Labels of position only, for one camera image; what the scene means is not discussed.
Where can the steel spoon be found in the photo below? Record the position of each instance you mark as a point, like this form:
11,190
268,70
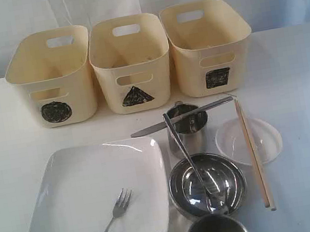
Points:
192,163

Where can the steel fork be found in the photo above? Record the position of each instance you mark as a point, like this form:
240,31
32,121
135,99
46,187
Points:
120,206

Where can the steel bowl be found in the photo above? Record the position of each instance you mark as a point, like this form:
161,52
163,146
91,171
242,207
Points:
219,175

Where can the white round bowl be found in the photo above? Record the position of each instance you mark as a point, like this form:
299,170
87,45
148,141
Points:
231,144

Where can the steel mug rear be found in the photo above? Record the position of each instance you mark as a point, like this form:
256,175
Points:
191,130

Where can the cream bin with square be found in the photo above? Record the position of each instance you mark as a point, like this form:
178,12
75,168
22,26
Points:
209,43

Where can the cream bin with triangle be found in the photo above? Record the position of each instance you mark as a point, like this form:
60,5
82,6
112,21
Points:
130,57

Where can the white square plate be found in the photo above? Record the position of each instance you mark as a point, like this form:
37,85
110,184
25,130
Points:
80,187

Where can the cream bin with circle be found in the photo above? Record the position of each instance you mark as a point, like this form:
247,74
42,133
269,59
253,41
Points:
51,73

